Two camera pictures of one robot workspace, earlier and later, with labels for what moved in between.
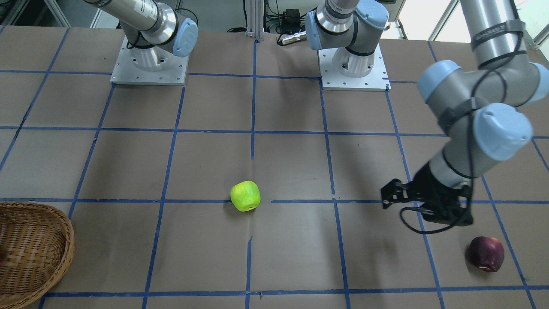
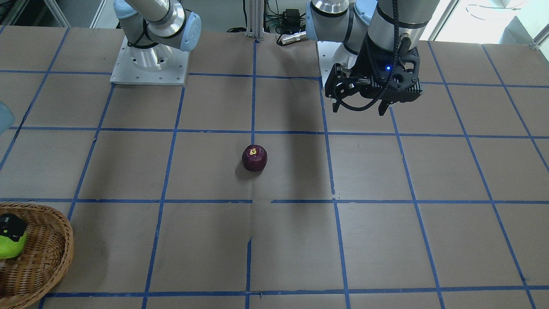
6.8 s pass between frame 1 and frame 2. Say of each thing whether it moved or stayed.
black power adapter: stayed
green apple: moved
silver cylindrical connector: stayed
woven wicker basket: stayed
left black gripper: moved
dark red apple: moved
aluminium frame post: stayed
